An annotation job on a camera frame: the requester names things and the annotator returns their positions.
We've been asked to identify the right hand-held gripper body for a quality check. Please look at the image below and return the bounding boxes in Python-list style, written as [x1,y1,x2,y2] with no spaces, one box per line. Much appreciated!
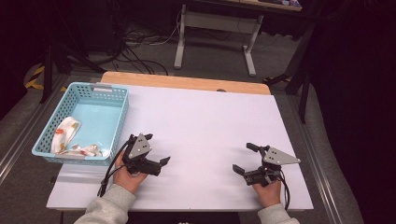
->
[242,145,302,188]

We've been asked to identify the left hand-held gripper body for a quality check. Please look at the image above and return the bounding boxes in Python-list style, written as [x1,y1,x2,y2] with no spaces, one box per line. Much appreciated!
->
[121,133,162,177]

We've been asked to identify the person's left hand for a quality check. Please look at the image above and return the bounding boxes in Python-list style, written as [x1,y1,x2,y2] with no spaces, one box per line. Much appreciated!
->
[112,151,149,195]

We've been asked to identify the person's right hand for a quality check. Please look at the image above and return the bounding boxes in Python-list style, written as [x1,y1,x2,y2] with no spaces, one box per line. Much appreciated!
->
[251,178,283,209]

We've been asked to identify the white table cover sheet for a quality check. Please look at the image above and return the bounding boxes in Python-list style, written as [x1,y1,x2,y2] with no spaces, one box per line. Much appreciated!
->
[46,83,315,213]

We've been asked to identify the light blue plastic basket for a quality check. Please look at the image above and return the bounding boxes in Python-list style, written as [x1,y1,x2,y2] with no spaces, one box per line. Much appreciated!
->
[31,81,130,166]

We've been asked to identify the white patterned cloth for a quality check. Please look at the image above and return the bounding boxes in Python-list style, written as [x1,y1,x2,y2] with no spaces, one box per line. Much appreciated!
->
[49,116,104,158]

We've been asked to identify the black metal stand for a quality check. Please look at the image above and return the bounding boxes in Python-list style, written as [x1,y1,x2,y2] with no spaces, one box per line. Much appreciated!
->
[262,21,316,124]

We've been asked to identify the black tripod stand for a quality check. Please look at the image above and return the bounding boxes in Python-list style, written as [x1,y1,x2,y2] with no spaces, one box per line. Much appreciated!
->
[39,31,106,105]

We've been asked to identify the yellow black floor tape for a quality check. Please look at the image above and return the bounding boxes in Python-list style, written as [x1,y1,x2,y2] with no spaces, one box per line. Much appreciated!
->
[24,63,68,93]

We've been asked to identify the wooden desk top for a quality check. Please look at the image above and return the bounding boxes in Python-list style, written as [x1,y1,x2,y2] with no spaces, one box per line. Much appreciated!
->
[199,0,304,13]

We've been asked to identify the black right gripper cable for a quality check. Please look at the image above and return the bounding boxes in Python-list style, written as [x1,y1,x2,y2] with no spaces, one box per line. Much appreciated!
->
[276,169,291,211]

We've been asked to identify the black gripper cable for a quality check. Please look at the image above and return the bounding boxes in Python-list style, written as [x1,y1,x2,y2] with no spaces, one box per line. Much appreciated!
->
[96,140,131,198]
[276,169,291,211]

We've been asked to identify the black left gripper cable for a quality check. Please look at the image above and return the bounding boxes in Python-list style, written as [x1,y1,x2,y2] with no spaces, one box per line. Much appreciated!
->
[96,140,131,198]

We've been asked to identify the black floor cables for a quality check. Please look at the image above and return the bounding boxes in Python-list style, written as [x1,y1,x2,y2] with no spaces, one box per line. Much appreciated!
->
[102,8,188,77]

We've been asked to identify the white metal desk frame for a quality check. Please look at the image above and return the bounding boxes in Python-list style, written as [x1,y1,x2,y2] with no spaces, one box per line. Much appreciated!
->
[173,3,265,77]

